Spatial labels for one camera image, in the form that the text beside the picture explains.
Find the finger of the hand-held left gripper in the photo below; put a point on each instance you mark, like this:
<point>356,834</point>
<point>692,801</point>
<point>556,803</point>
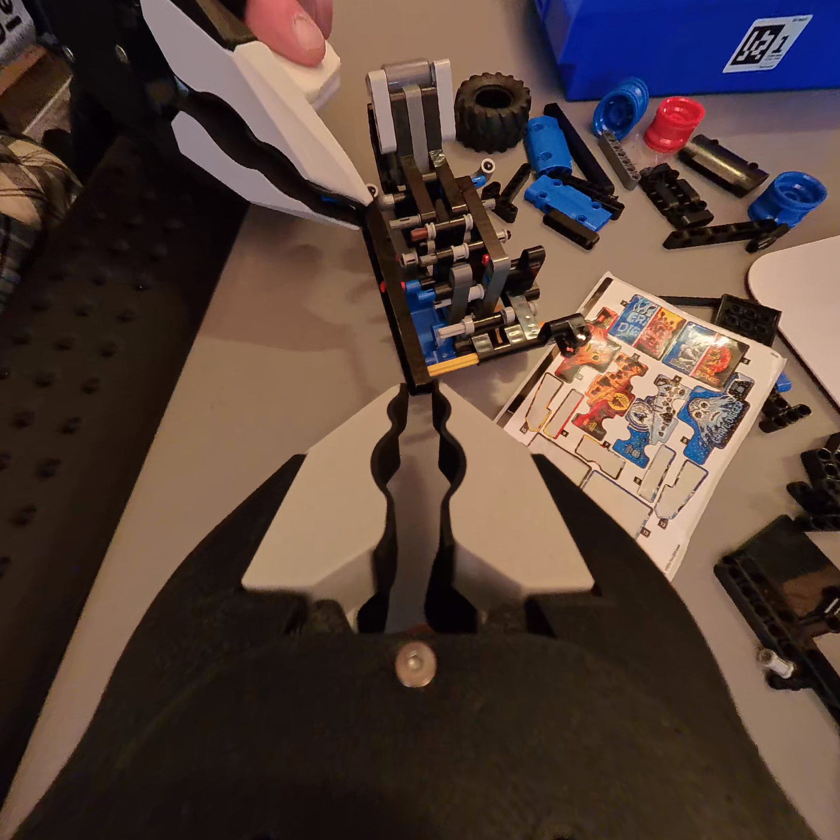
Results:
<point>275,105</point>
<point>216,157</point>

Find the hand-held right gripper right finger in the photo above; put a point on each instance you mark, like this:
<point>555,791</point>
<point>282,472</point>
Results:
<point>512,525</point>

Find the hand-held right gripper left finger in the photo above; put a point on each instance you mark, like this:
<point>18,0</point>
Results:
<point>321,525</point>

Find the black blue toy car chassis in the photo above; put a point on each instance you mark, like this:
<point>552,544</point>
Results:
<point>446,262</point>

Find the grey desk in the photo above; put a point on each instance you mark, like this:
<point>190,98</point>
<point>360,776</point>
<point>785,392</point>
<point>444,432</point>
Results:
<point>275,328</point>

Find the person's left hand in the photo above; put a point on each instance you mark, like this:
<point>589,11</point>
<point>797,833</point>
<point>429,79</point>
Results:
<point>289,29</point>

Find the colourful sticker sheet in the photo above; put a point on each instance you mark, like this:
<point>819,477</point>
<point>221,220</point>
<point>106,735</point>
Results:
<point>656,459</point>

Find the black toy tire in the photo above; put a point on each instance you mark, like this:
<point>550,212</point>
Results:
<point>508,128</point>

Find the short black beam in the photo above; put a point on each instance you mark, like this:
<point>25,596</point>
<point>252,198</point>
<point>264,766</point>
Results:
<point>512,190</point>
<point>571,231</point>

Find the blue curved panel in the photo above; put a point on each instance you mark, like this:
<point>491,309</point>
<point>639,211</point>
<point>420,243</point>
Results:
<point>564,197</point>
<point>548,144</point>

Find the small black connector piece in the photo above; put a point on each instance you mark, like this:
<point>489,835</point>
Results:
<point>784,413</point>

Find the white grey pin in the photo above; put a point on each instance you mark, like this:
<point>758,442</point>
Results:
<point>775,663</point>

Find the long thin black beam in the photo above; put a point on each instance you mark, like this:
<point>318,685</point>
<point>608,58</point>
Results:
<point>577,148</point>

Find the black studded plate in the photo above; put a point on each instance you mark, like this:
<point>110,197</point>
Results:
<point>748,318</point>

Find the blue toy wheel hub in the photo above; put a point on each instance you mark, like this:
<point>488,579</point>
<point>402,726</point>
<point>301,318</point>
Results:
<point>787,197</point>
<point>620,108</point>

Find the grey holed beam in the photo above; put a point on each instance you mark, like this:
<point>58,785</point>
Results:
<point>620,161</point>

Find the blue storage bin with tag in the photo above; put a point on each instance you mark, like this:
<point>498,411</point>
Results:
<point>623,46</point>

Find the black angled beam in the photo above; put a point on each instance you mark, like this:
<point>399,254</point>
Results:
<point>715,235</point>

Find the chunky black holed brick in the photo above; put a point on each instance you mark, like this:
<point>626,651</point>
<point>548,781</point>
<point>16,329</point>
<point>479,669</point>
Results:
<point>676,195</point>

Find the white book stand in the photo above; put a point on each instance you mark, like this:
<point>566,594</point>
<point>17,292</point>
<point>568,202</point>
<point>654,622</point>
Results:
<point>800,295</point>

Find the red toy wheel hub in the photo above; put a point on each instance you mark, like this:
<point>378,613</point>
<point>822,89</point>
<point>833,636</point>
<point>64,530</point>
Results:
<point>673,124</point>

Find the black curved panel piece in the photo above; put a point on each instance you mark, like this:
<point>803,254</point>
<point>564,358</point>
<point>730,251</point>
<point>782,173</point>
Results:
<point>722,164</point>

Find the large black frame assembly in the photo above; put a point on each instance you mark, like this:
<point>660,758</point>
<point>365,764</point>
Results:
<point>754,590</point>

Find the black holed frame pieces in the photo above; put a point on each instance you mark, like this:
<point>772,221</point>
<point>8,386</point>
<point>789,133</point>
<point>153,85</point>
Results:
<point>817,482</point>

